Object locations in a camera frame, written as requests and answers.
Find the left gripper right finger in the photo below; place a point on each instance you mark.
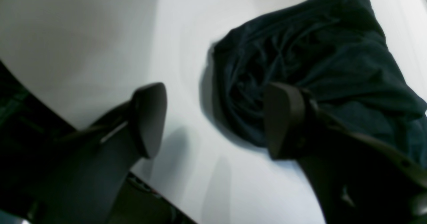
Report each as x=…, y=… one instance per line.
x=357, y=179

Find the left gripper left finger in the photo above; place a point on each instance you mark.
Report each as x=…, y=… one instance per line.
x=85, y=171

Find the black t-shirt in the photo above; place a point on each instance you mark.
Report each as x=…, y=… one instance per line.
x=336, y=49

